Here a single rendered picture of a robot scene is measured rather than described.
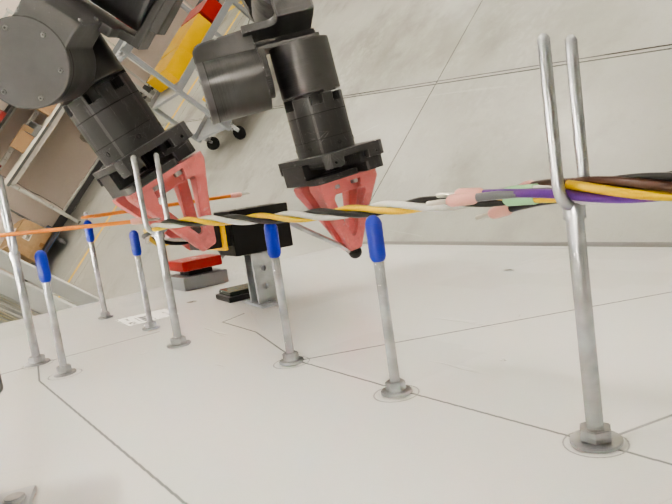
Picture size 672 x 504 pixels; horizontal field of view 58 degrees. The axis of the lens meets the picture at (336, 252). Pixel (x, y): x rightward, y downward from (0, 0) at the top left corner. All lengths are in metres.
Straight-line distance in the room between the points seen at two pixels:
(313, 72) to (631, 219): 1.37
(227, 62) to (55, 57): 0.18
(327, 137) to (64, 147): 8.06
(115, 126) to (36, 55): 0.09
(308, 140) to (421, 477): 0.40
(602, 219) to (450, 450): 1.66
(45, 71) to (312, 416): 0.28
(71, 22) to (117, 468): 0.28
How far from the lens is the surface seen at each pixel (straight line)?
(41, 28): 0.44
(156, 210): 0.50
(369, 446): 0.25
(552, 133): 0.21
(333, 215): 0.31
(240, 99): 0.57
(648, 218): 1.82
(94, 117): 0.51
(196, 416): 0.32
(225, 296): 0.61
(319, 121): 0.57
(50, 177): 8.57
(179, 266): 0.74
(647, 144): 1.98
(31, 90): 0.45
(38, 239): 7.74
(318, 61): 0.58
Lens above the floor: 1.37
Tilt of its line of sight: 31 degrees down
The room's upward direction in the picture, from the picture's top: 55 degrees counter-clockwise
